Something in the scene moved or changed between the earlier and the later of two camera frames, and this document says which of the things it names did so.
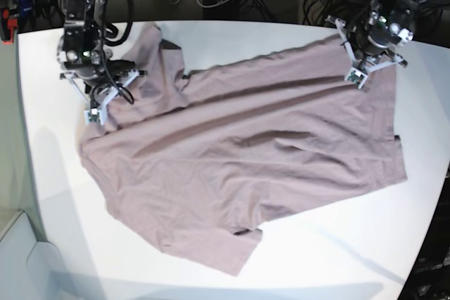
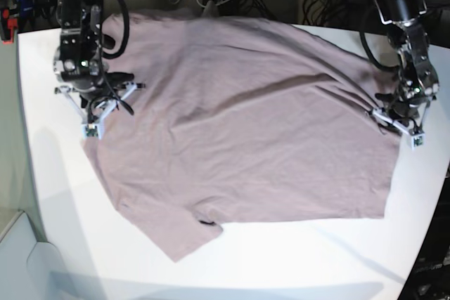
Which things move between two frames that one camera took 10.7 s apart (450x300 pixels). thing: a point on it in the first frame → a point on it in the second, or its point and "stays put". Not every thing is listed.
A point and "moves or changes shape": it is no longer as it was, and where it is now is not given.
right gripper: x=375 y=39 → x=405 y=104
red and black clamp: x=8 y=25 stays put
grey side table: x=29 y=269 stays put
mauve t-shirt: x=195 y=162 moves or changes shape
